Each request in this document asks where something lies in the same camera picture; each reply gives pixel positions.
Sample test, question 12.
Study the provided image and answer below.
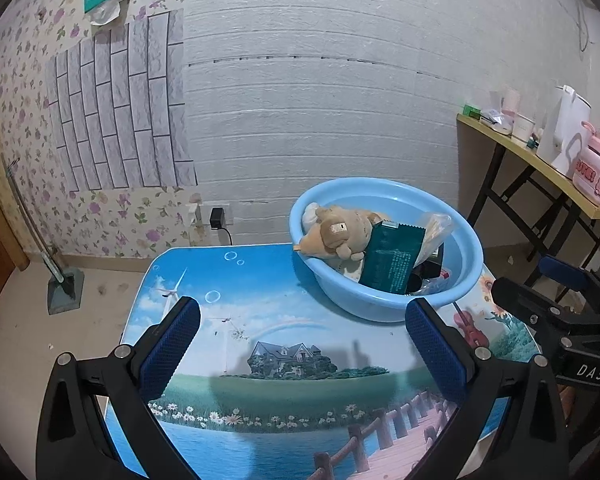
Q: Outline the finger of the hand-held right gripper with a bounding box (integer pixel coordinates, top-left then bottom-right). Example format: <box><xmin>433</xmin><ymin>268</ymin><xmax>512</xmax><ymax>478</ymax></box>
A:
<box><xmin>490</xmin><ymin>276</ymin><xmax>566</xmax><ymax>333</ymax></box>
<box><xmin>537</xmin><ymin>254</ymin><xmax>600</xmax><ymax>306</ymax></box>

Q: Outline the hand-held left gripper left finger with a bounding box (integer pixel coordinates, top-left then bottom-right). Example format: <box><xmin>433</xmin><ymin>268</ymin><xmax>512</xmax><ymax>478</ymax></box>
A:
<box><xmin>35</xmin><ymin>296</ymin><xmax>202</xmax><ymax>480</ymax></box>

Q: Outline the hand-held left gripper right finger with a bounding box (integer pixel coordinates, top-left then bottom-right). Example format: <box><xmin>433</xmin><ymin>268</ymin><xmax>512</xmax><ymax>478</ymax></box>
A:
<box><xmin>404</xmin><ymin>297</ymin><xmax>571</xmax><ymax>480</ymax></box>

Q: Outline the black shampoo bottle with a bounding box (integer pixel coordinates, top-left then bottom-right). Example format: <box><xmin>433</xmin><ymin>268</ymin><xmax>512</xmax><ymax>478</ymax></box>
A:
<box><xmin>405</xmin><ymin>255</ymin><xmax>446</xmax><ymax>295</ymax></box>

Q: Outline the dark green foil packet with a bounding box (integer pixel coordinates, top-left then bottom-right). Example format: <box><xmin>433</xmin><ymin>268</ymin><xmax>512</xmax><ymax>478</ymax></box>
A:
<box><xmin>359</xmin><ymin>220</ymin><xmax>427</xmax><ymax>295</ymax></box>

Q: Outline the clear plastic bag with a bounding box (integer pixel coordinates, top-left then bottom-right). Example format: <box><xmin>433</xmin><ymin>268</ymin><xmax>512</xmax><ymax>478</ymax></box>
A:
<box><xmin>414</xmin><ymin>212</ymin><xmax>454</xmax><ymax>266</ymax></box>

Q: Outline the blue plastic basin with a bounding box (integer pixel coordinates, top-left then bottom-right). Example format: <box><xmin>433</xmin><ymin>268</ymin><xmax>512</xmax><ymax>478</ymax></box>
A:
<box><xmin>288</xmin><ymin>177</ymin><xmax>484</xmax><ymax>323</ymax></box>

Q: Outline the beige plush bear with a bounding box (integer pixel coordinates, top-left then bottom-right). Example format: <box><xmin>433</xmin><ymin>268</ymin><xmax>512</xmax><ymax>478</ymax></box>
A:
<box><xmin>294</xmin><ymin>204</ymin><xmax>383</xmax><ymax>261</ymax></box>

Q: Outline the person's right hand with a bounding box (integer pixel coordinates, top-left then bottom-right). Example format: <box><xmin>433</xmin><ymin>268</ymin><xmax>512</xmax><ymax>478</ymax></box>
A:
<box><xmin>559</xmin><ymin>386</ymin><xmax>600</xmax><ymax>416</ymax></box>

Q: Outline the pink water bottle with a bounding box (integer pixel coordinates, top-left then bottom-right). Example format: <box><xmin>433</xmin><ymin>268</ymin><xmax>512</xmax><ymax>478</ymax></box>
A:
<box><xmin>572</xmin><ymin>121</ymin><xmax>600</xmax><ymax>206</ymax></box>

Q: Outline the metal pole with base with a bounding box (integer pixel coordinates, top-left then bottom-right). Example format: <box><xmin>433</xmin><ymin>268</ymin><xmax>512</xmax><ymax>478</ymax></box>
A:
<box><xmin>1</xmin><ymin>155</ymin><xmax>84</xmax><ymax>317</ymax></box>

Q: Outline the black plug adapter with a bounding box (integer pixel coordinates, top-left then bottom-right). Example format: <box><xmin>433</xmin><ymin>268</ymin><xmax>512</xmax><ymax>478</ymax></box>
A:
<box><xmin>208</xmin><ymin>207</ymin><xmax>234</xmax><ymax>247</ymax></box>

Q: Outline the white electric kettle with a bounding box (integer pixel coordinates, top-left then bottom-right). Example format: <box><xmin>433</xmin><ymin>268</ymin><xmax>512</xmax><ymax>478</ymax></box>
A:
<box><xmin>536</xmin><ymin>85</ymin><xmax>592</xmax><ymax>178</ymax></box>

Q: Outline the crumpled white plastic bag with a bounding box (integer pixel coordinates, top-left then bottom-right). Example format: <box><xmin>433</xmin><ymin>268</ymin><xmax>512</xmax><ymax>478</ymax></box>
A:
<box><xmin>481</xmin><ymin>109</ymin><xmax>513</xmax><ymax>135</ymax></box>

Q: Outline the white wall socket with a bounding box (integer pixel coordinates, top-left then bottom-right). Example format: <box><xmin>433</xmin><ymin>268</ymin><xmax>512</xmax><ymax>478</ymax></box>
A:
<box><xmin>186</xmin><ymin>201</ymin><xmax>236</xmax><ymax>228</ymax></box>

